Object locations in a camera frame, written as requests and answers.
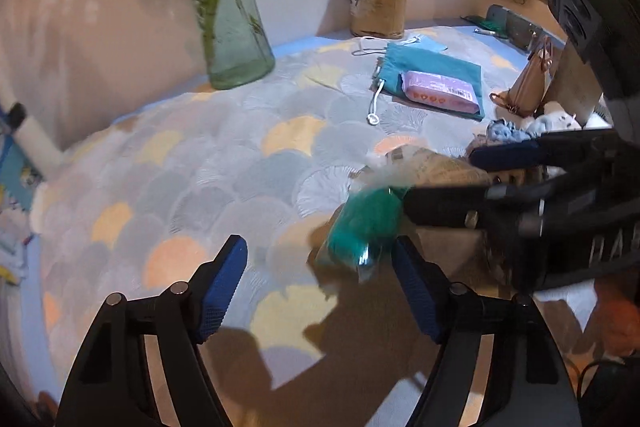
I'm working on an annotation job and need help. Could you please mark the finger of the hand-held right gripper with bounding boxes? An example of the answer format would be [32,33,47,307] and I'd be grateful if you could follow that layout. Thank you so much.
[401,182,551,230]
[469,129,619,171]

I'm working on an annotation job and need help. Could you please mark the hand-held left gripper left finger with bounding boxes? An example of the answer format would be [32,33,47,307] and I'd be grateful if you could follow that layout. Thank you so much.
[55,234,249,427]

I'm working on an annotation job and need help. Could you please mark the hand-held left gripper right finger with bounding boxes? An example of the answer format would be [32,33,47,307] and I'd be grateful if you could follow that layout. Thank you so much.
[391,234,584,427]

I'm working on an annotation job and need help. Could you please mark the clear bag with teal cloth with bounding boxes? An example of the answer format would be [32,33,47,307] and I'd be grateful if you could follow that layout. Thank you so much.
[315,146,496,286]

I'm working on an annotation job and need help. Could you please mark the teal drawstring pouch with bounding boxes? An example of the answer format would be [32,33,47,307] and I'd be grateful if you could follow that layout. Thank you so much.
[366,42,487,127]

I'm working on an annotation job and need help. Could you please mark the blue face mask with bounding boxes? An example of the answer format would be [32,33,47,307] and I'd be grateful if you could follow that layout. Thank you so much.
[351,32,449,57]

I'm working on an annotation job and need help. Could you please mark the white plush toy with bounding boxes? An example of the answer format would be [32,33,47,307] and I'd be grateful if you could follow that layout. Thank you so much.
[522,101,584,134]

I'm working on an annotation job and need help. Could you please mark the small brown leather bag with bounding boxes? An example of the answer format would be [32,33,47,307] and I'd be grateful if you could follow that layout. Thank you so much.
[488,34,556,116]

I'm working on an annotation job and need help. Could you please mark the purple printed packet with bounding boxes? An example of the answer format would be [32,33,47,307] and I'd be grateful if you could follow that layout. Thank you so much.
[398,70,480,114]

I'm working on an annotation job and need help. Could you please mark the fan pattern tablecloth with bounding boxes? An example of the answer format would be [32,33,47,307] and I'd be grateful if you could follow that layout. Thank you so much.
[30,26,603,427]

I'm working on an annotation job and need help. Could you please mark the dark grey case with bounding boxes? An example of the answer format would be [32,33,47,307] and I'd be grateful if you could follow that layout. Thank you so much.
[486,4,544,53]

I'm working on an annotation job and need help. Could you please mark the small green item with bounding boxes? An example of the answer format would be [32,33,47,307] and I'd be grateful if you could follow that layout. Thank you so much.
[472,14,507,34]

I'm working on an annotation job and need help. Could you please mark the cardboard pen holder with pens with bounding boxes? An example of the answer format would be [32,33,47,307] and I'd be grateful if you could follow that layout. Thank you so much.
[348,0,407,40]

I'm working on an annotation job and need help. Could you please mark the row of upright books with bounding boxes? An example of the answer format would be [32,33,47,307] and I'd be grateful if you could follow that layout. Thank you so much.
[0,107,46,289]

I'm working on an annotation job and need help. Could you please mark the black cable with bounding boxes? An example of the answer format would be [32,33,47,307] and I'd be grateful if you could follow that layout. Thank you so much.
[574,353,640,427]

